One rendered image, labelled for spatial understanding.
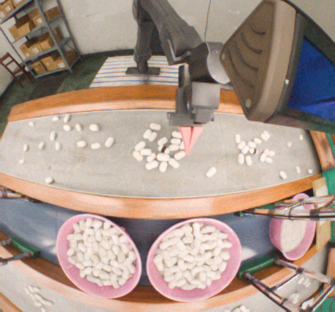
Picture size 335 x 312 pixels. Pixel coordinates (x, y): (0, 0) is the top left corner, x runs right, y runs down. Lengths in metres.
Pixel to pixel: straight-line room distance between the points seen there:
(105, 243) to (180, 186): 0.28
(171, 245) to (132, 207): 0.16
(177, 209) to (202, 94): 0.27
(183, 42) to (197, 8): 1.99
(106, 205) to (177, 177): 0.22
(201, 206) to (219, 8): 2.31
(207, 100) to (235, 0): 2.23
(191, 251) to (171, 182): 0.21
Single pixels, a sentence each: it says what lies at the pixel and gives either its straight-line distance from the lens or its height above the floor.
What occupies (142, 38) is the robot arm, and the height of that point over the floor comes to 0.91.
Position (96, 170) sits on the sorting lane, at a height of 0.74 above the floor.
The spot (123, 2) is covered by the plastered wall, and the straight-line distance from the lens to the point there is 2.34.
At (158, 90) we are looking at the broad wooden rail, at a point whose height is 0.76.
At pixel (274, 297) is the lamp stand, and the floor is 0.87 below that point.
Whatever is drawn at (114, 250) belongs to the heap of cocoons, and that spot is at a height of 0.74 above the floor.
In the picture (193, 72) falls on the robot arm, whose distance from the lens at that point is 0.23.
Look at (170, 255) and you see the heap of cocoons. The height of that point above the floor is 0.75.
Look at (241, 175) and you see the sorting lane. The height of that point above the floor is 0.74.
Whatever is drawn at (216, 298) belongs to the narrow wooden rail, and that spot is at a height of 0.76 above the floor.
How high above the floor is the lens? 1.10
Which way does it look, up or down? 67 degrees down
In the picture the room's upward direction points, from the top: 7 degrees clockwise
